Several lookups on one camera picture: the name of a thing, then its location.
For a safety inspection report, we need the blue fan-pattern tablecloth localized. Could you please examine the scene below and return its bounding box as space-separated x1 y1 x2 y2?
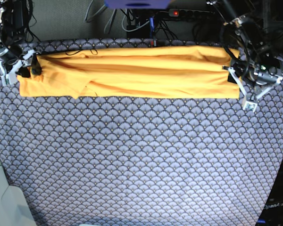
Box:
0 37 283 226

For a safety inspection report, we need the yellow T-shirt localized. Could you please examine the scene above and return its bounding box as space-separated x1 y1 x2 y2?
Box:
18 46 240 99

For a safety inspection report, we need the blue box overhead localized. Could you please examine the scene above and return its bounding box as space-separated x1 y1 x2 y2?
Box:
104 0 172 9

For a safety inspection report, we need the black power strip red switch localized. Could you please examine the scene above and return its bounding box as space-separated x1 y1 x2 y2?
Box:
168 8 215 18

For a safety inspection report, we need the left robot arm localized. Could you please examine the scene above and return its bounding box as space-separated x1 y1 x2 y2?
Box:
207 0 283 112

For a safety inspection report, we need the black OpenArm box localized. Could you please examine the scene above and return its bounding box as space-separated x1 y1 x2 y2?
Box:
256 161 283 226

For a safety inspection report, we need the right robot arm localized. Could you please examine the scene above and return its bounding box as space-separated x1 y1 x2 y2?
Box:
0 0 42 86

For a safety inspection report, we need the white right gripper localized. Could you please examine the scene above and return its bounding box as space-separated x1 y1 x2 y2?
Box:
0 48 42 85

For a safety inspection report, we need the grey white furniture corner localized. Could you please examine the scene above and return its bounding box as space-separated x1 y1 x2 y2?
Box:
0 162 36 226

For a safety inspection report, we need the black cable bundle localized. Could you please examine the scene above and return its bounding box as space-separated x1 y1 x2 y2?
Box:
84 0 222 45

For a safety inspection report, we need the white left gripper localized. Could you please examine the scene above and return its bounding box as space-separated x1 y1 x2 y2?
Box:
223 65 283 111

